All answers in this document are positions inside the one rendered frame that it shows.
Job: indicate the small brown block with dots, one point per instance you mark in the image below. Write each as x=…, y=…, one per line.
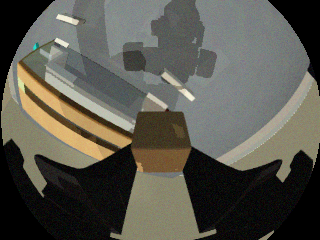
x=160, y=142

